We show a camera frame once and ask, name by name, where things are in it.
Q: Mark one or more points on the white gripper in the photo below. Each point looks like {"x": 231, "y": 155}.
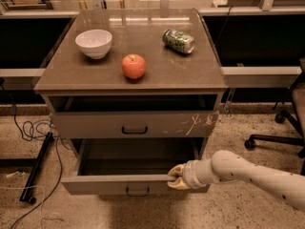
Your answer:
{"x": 192, "y": 175}

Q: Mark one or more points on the grey drawer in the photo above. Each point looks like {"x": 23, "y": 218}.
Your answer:
{"x": 135, "y": 124}
{"x": 135, "y": 167}

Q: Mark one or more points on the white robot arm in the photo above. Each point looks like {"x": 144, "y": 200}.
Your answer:
{"x": 225, "y": 167}

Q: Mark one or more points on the grey top drawer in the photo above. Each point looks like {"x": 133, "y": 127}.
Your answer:
{"x": 135, "y": 124}

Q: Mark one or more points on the grey drawer cabinet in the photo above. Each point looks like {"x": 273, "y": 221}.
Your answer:
{"x": 173, "y": 81}

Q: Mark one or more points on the red apple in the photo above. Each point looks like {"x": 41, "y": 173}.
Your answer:
{"x": 133, "y": 66}

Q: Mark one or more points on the green soda can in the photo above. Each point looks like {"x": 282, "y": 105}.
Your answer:
{"x": 178, "y": 40}

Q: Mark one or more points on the white ceramic bowl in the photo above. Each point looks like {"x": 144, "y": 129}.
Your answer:
{"x": 94, "y": 43}

